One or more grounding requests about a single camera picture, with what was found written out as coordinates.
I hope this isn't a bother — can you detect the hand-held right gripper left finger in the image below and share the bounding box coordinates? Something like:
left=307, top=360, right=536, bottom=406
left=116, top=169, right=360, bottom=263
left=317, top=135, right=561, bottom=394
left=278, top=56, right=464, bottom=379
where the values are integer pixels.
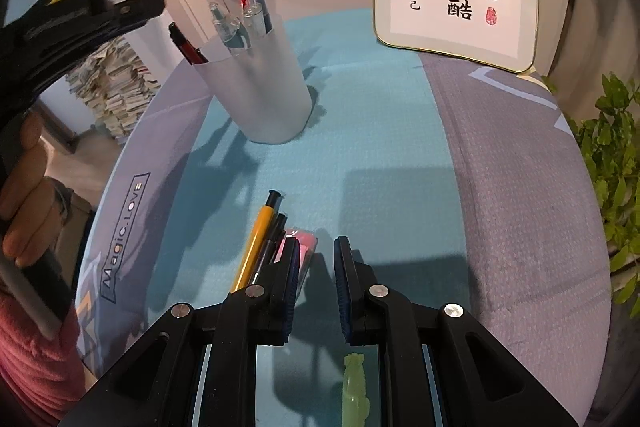
left=59, top=249, right=301, bottom=427

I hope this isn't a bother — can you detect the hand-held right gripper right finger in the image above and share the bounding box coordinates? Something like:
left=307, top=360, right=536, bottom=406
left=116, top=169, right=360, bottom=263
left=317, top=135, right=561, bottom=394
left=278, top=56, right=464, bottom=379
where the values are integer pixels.
left=334, top=236, right=583, bottom=427

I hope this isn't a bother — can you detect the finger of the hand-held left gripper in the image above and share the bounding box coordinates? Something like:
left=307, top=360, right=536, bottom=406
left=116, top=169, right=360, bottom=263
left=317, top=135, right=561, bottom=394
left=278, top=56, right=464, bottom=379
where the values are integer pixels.
left=15, top=0, right=166, bottom=58

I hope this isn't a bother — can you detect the red click pen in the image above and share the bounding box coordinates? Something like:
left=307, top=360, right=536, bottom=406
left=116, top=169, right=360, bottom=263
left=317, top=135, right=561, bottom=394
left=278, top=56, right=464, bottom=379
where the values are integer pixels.
left=168, top=23, right=209, bottom=64

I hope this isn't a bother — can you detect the clear pen with blue cap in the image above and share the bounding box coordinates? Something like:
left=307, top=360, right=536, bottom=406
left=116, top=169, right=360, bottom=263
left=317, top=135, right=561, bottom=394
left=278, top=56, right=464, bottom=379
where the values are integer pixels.
left=242, top=0, right=271, bottom=40

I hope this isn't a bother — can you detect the translucent white pen cup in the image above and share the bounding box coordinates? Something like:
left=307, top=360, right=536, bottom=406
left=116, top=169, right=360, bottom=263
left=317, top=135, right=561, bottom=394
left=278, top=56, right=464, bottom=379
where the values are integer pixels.
left=192, top=24, right=313, bottom=144

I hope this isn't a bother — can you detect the person's left forearm pink sleeve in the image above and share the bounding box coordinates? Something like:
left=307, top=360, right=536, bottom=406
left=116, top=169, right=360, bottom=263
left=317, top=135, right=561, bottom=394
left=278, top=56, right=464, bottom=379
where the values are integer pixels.
left=0, top=292, right=88, bottom=427

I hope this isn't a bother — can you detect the person's left hand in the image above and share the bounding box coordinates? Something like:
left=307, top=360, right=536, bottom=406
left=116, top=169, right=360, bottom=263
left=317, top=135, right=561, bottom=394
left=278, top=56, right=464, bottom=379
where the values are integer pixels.
left=0, top=109, right=71, bottom=268

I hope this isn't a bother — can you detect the pink eraser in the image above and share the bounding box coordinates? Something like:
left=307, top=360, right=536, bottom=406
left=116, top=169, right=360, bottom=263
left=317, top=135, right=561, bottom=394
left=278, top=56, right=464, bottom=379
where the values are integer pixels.
left=272, top=229, right=319, bottom=303

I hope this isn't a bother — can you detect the black pen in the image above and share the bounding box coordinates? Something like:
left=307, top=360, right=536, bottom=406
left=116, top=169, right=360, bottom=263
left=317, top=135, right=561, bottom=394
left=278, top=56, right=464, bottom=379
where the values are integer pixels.
left=247, top=213, right=288, bottom=285

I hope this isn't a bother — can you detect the yellow click pen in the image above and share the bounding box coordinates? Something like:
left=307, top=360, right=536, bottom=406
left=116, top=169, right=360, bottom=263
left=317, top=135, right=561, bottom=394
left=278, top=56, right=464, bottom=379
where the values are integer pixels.
left=230, top=190, right=282, bottom=293

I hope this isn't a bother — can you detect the stack of books and papers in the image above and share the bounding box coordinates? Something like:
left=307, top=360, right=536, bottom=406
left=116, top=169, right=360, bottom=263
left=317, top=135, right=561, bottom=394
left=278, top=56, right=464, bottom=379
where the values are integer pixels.
left=65, top=39, right=161, bottom=140

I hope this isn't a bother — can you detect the pale green figurine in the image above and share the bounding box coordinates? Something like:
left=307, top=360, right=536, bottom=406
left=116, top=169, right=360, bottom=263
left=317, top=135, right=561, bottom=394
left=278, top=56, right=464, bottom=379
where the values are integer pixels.
left=341, top=352, right=372, bottom=427

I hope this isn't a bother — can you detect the blue and grey tablecloth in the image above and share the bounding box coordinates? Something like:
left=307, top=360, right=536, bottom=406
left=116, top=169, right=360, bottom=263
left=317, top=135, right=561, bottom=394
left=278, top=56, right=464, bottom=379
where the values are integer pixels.
left=75, top=7, right=613, bottom=427

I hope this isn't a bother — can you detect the green leafy plant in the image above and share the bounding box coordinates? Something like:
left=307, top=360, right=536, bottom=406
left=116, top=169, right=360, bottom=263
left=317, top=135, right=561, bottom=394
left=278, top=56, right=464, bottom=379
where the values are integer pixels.
left=542, top=72, right=640, bottom=308

